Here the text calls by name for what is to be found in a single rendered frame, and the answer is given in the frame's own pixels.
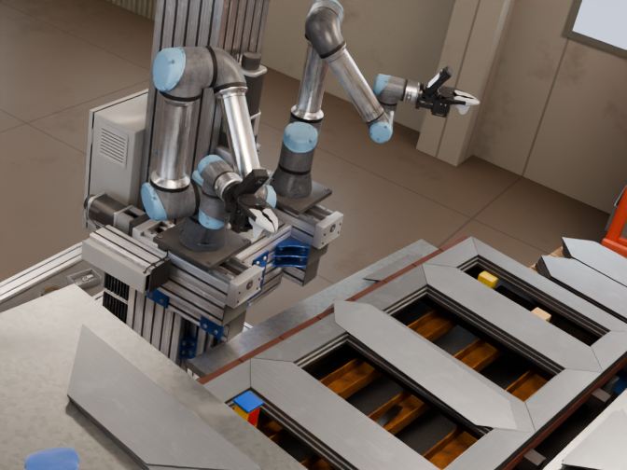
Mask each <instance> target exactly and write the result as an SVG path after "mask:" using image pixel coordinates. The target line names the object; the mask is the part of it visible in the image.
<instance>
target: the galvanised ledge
mask: <svg viewBox="0 0 627 470"><path fill-rule="evenodd" d="M436 250H438V248H437V247H435V246H433V245H431V244H430V243H428V242H426V241H424V240H422V239H421V240H419V241H418V242H415V243H413V244H411V245H409V246H407V247H405V248H403V249H401V250H399V251H397V252H396V253H394V254H392V255H390V256H388V257H386V258H384V259H382V260H380V261H378V262H376V263H375V264H373V265H371V266H369V267H367V268H365V269H363V270H361V271H359V272H357V273H355V274H353V275H352V276H350V277H348V278H346V279H344V280H342V281H340V282H338V283H335V284H333V285H332V286H330V287H329V288H327V289H325V290H323V291H321V292H319V293H317V294H315V295H313V296H311V297H309V298H307V299H305V300H303V301H302V302H300V303H298V304H296V305H294V306H292V307H290V308H288V309H286V310H285V311H282V312H280V313H278V314H276V315H274V316H273V317H271V318H269V319H267V320H265V321H264V322H262V323H260V324H258V325H255V326H253V327H251V328H249V329H247V330H245V331H244V332H243V333H241V334H239V335H237V336H235V337H234V338H233V339H231V340H230V341H228V342H225V341H224V342H222V343H221V344H219V345H217V346H215V347H214V348H212V349H210V350H208V351H206V352H203V353H201V354H199V355H198V356H196V357H194V358H192V359H190V360H188V369H190V370H191V371H192V372H193V373H195V374H196V375H197V376H198V377H200V378H203V377H205V376H207V375H209V374H211V373H212V372H214V371H216V370H218V369H220V368H221V367H223V366H225V365H227V364H229V363H231V362H232V361H234V360H236V359H239V358H240V357H242V356H243V355H245V354H247V353H250V352H252V351H253V350H255V349H256V348H258V347H260V346H262V345H263V344H265V343H267V342H269V341H271V340H273V339H275V338H277V337H279V336H281V335H283V334H284V333H285V332H287V331H289V330H291V329H293V328H294V327H296V326H298V325H301V324H303V323H304V322H306V321H308V320H310V319H312V318H314V317H316V315H318V314H320V313H322V312H323V311H324V310H325V309H326V308H327V307H328V306H330V305H331V304H332V303H334V300H333V299H338V300H345V299H347V298H349V297H352V296H354V295H355V294H357V293H359V292H361V291H363V290H365V289H366V288H368V287H370V286H372V285H374V284H375V283H377V282H376V281H368V280H364V279H362V278H364V277H366V276H368V275H370V274H372V273H373V272H375V271H377V270H380V269H381V268H383V267H385V266H387V265H389V264H391V263H393V262H395V261H397V260H399V259H401V258H402V257H404V256H406V255H411V256H412V255H414V256H415V255H422V257H425V256H427V255H429V254H431V253H433V252H435V251H436Z"/></svg>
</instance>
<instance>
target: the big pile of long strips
mask: <svg viewBox="0 0 627 470"><path fill-rule="evenodd" d="M562 240H563V249H562V251H563V254H564V257H565V258H561V257H553V256H541V258H540V259H539V260H538V262H537V263H536V264H535V267H536V270H537V272H538V274H540V275H541V276H543V277H545V278H547V279H548V280H550V281H552V282H554V283H556V284H558V285H560V286H561V287H562V288H564V289H566V290H568V291H569V292H571V293H573V294H575V295H576V296H578V297H581V298H582V299H584V300H586V301H588V302H590V303H591V304H593V305H594V306H596V307H597V308H599V309H601V310H603V311H605V312H607V313H609V314H610V315H612V316H614V317H616V318H618V319H619V320H621V321H623V322H624V323H625V324H627V258H625V257H623V256H620V255H618V254H617V253H615V252H613V251H611V250H609V249H607V248H605V247H604V246H602V245H601V244H599V243H597V242H592V241H584V240H577V239H569V238H562Z"/></svg>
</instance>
